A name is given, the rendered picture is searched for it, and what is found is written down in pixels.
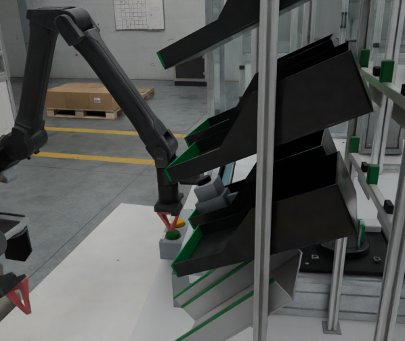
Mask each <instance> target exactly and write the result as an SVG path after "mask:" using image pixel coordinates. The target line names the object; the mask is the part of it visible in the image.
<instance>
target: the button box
mask: <svg viewBox="0 0 405 341"><path fill-rule="evenodd" d="M193 211H194V210H193V209H182V211H181V213H180V215H179V218H181V219H183V220H184V225H182V226H181V227H175V229H176V230H178V231H179V237H178V238H176V239H169V238H167V237H166V232H167V231H168V229H167V227H165V230H164V231H163V234H162V236H161V238H160V240H159V251H160V259H166V260H175V258H176V257H177V255H178V254H179V251H180V249H181V246H182V243H183V241H184V238H185V235H186V232H187V229H188V226H189V224H190V222H189V220H188V218H189V217H190V215H191V214H192V213H193ZM174 218H175V217H174V216H170V218H169V223H170V225H171V221H172V220H173V219H174Z"/></svg>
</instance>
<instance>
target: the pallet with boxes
mask: <svg viewBox="0 0 405 341"><path fill-rule="evenodd" d="M45 107H46V111H47V116H51V117H67V118H96V119H111V120H114V119H117V114H125V113H124V112H123V111H122V110H121V108H120V107H119V105H118V104H117V103H116V101H115V100H114V98H113V97H112V96H111V94H110V93H109V92H108V90H107V88H105V86H104V85H103V83H68V84H65V85H61V86H59V87H55V88H52V89H48V90H47V94H46V98H45ZM57 110H58V111H59V112H75V115H65V114H58V111H57ZM87 113H100V114H106V116H87Z"/></svg>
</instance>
